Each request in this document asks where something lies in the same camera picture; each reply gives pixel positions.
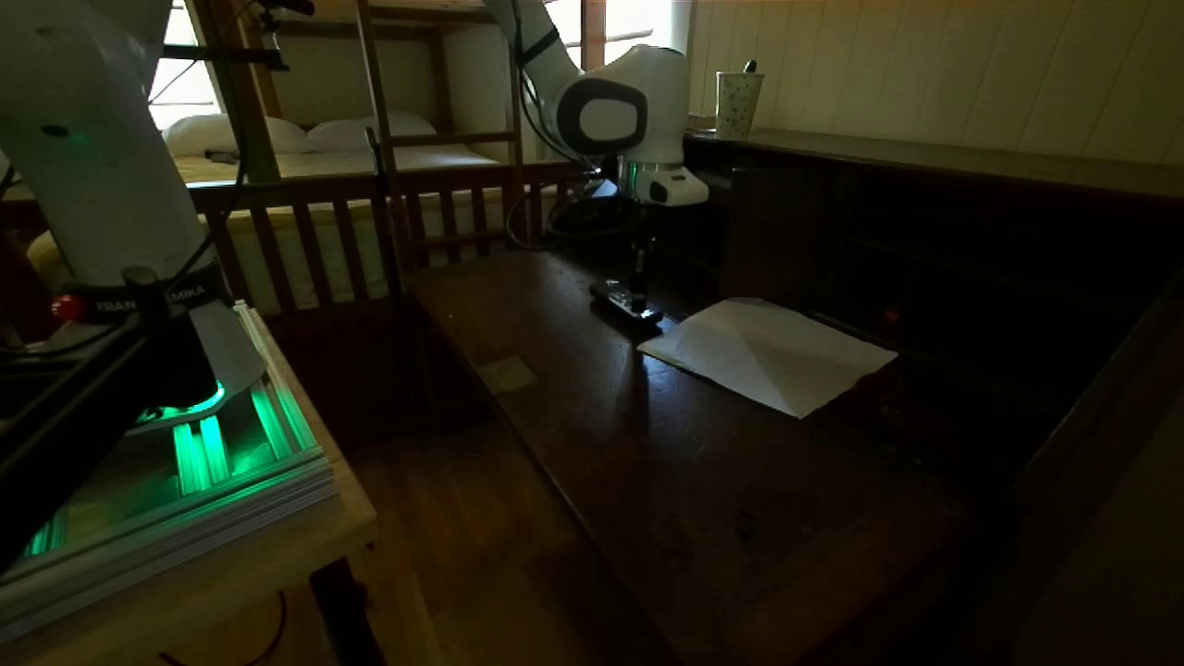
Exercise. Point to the white cup with pen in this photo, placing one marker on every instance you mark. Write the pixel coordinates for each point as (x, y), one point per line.
(736, 99)

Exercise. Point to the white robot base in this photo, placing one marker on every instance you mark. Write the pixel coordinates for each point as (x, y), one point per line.
(75, 124)

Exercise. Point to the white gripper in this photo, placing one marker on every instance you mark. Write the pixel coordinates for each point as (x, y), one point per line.
(665, 186)

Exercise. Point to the light wooden stand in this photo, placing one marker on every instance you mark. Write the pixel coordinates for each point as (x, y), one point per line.
(306, 548)

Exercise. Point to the black remote control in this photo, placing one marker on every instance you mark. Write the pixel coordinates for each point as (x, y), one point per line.
(625, 313)

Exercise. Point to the white paper sheet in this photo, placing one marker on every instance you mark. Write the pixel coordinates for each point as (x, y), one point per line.
(766, 353)

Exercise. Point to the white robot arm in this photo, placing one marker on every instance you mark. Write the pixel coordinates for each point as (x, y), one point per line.
(631, 114)

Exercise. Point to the square paper note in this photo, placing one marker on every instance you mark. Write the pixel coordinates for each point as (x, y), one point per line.
(504, 376)

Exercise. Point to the dark wooden desk hutch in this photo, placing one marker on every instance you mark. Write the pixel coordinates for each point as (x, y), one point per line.
(1000, 292)

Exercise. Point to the wooden bed frame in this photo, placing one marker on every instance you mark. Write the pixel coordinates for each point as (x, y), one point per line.
(324, 232)

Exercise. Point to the green lit base plate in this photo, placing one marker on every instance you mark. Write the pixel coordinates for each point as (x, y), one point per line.
(174, 490)

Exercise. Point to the white pillow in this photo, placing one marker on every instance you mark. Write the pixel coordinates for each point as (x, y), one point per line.
(352, 136)

